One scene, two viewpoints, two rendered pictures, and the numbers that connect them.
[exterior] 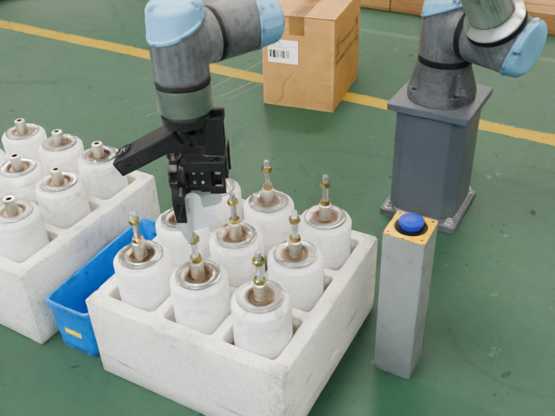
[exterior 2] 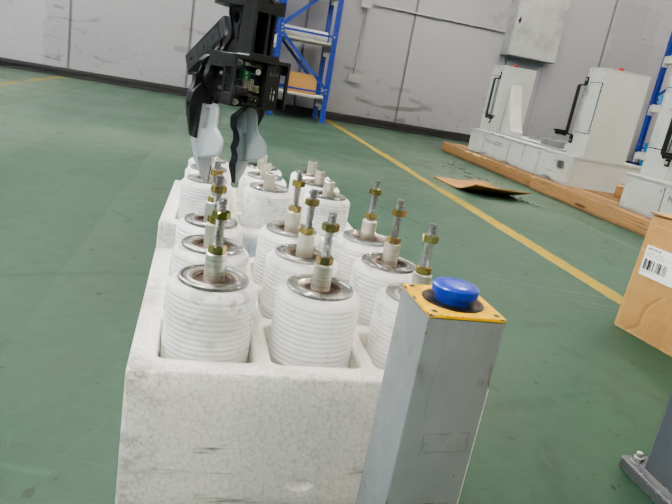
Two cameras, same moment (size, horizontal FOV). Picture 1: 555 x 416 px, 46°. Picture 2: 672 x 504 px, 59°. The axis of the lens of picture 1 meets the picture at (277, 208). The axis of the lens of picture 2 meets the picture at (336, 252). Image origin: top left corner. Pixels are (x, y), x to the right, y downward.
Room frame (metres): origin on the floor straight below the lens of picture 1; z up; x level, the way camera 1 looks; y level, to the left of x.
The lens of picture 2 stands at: (0.43, -0.48, 0.48)
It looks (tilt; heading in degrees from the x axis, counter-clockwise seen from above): 16 degrees down; 45
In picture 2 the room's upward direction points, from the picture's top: 10 degrees clockwise
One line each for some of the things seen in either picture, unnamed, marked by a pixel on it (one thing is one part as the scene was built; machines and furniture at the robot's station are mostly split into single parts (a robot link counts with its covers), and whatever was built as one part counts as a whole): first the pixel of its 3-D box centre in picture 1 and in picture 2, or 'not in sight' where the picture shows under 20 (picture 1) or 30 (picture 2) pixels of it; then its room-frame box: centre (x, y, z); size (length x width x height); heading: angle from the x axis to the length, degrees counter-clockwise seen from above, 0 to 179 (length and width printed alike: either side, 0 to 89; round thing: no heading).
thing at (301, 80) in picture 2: not in sight; (300, 82); (4.59, 4.67, 0.36); 0.31 x 0.25 x 0.20; 148
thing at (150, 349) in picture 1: (241, 303); (285, 365); (0.93, 0.08, 0.09); 0.39 x 0.39 x 0.18; 60
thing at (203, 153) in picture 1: (196, 149); (244, 53); (0.83, 0.11, 0.49); 0.09 x 0.08 x 0.12; 86
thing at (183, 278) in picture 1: (197, 274); (212, 245); (0.83, 0.13, 0.25); 0.08 x 0.08 x 0.01
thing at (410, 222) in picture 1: (410, 224); (454, 294); (0.85, -0.21, 0.32); 0.04 x 0.04 x 0.02
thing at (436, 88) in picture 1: (443, 74); not in sight; (1.36, -0.38, 0.35); 0.15 x 0.15 x 0.10
